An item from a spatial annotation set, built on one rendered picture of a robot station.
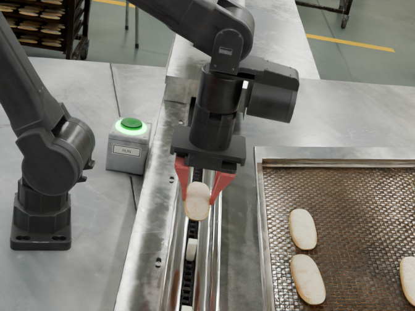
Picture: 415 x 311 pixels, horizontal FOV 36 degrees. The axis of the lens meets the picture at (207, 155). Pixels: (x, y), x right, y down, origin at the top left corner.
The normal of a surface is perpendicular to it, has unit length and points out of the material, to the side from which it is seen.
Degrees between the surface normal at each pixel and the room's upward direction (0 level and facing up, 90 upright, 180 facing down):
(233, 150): 0
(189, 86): 90
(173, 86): 90
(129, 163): 90
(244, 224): 0
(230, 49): 90
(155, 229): 0
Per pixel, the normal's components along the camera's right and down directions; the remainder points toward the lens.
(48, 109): 0.91, -0.31
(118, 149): -0.04, 0.48
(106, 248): 0.16, -0.86
